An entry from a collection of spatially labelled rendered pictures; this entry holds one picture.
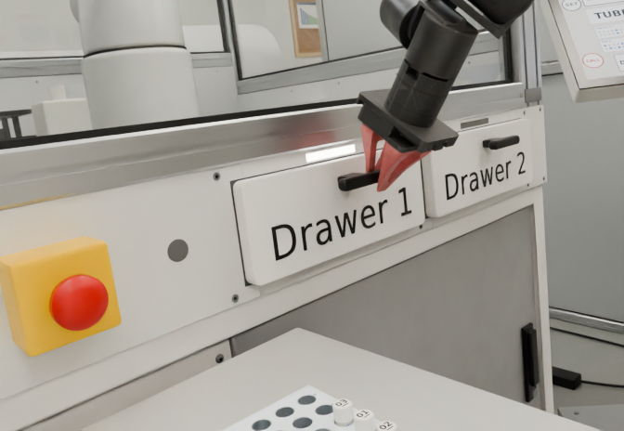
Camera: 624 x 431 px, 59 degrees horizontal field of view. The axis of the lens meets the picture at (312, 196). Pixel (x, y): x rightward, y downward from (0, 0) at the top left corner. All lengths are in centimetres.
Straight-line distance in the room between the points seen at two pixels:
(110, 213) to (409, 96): 31
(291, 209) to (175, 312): 16
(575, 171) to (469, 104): 148
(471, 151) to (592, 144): 147
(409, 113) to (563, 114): 178
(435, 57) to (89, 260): 36
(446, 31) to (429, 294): 43
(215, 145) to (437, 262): 43
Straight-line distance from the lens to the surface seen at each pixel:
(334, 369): 52
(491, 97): 95
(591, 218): 236
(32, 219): 49
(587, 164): 232
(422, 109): 57
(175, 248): 54
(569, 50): 132
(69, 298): 43
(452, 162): 81
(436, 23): 55
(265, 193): 57
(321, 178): 62
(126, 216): 51
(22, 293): 45
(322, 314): 69
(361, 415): 35
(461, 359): 95
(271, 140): 59
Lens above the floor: 100
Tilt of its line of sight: 9 degrees down
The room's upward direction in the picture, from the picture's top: 7 degrees counter-clockwise
